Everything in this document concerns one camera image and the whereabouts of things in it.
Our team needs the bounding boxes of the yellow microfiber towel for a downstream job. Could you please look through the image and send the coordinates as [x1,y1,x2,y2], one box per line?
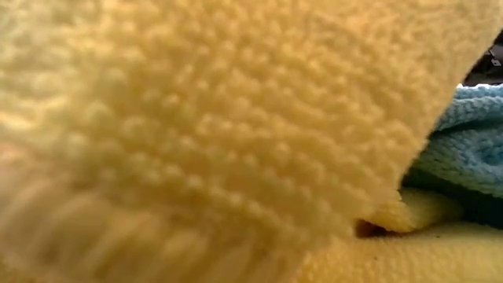
[0,0,503,283]
[298,187,503,283]

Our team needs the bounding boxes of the blue microfiber towel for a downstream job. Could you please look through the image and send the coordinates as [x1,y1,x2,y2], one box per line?
[402,83,503,200]

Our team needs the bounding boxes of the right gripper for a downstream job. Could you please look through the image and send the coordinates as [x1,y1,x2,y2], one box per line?
[463,30,503,86]

